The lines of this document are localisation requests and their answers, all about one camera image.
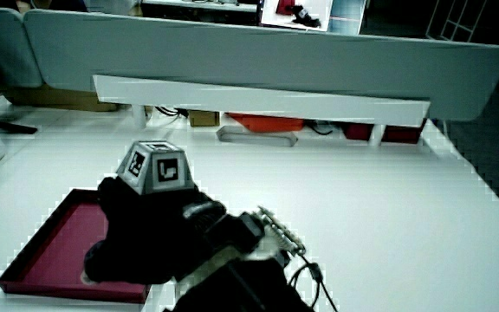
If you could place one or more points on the person's right hand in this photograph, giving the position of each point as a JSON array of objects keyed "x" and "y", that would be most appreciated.
[{"x": 158, "y": 234}]

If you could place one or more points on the red square plate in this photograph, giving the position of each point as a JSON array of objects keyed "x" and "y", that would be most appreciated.
[{"x": 59, "y": 247}]

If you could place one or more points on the person's right forearm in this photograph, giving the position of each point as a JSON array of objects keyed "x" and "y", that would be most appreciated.
[{"x": 241, "y": 288}]

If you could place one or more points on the small cardboard box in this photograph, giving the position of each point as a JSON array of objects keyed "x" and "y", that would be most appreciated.
[{"x": 204, "y": 118}]

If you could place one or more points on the orange box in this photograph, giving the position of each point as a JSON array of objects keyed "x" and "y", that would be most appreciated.
[{"x": 267, "y": 123}]

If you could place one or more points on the white desk shelf riser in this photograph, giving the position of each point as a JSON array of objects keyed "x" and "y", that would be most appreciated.
[{"x": 254, "y": 102}]

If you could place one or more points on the large cardboard box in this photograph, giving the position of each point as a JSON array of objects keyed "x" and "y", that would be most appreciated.
[{"x": 59, "y": 99}]

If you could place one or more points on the large grey divider panel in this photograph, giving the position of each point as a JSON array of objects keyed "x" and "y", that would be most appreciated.
[{"x": 275, "y": 56}]

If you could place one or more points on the small dark red box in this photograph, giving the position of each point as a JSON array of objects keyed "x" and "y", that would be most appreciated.
[{"x": 358, "y": 131}]

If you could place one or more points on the small grey divider panel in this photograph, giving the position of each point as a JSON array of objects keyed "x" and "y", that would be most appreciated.
[{"x": 2, "y": 47}]

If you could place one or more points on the wide dark red box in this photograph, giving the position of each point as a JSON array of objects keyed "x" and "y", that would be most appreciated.
[{"x": 403, "y": 134}]

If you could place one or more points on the computer monitor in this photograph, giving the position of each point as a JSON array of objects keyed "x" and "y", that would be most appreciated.
[{"x": 345, "y": 17}]

